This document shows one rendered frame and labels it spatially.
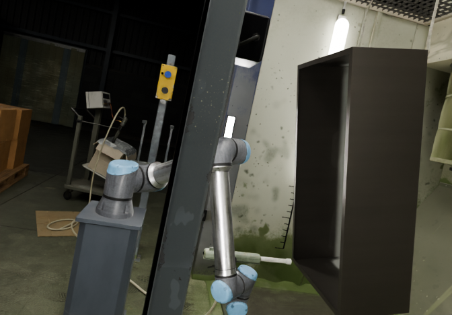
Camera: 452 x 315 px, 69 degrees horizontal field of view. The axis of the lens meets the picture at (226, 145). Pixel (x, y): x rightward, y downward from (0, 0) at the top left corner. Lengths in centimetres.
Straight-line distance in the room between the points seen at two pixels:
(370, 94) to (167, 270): 121
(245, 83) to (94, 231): 143
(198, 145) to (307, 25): 226
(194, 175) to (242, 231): 215
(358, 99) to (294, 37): 122
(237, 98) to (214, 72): 198
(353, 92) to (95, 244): 137
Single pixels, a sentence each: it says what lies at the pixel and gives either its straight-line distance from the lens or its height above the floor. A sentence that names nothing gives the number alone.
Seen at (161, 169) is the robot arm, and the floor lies 91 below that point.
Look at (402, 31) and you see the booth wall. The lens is 303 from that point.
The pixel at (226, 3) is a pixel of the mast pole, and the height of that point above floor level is 138.
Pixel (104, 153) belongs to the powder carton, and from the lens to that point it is 383.
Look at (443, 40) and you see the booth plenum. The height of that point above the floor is 213.
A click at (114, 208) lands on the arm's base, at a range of 176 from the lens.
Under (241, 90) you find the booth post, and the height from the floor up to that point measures 147.
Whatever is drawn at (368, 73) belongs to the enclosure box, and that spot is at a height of 154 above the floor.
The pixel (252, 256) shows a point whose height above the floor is 55.
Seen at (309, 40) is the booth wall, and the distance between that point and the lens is 265.
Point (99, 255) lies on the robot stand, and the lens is 179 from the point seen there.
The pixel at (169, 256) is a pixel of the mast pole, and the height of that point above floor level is 102.
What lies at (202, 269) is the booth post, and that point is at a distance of 268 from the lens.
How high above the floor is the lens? 122
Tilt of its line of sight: 4 degrees down
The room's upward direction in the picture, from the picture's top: 12 degrees clockwise
